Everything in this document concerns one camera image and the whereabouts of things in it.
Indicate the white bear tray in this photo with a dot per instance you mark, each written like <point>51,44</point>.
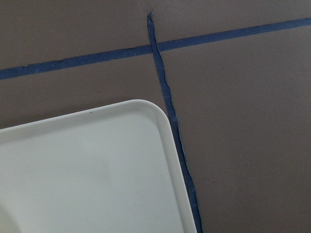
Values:
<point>111,169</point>

